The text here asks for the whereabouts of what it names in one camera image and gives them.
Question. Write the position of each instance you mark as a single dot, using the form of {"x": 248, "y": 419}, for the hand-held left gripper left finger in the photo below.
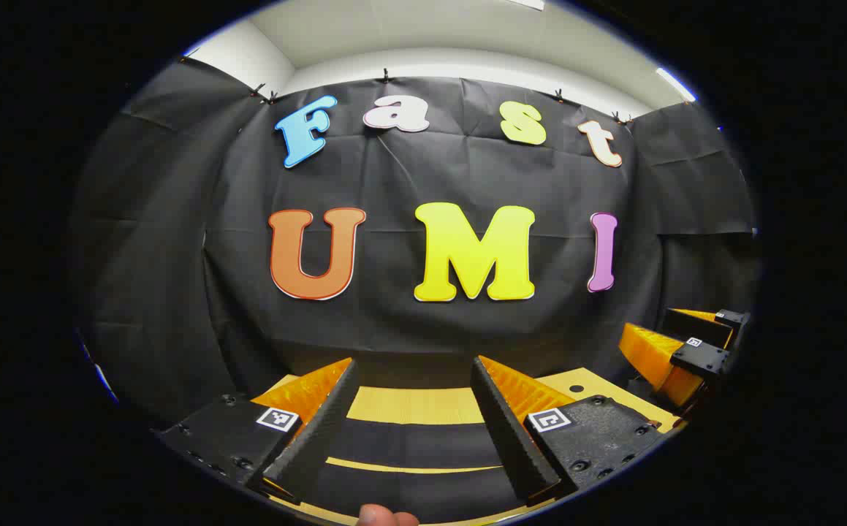
{"x": 324, "y": 424}

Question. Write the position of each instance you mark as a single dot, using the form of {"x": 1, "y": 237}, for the black backdrop cloth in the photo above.
{"x": 394, "y": 175}

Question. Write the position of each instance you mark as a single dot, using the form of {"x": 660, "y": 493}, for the row of black cloth clips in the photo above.
{"x": 385, "y": 75}

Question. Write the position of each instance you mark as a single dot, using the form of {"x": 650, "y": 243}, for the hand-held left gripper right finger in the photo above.
{"x": 503, "y": 431}

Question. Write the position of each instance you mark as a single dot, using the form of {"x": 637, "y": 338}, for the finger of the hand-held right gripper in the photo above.
{"x": 701, "y": 358}
{"x": 701, "y": 325}

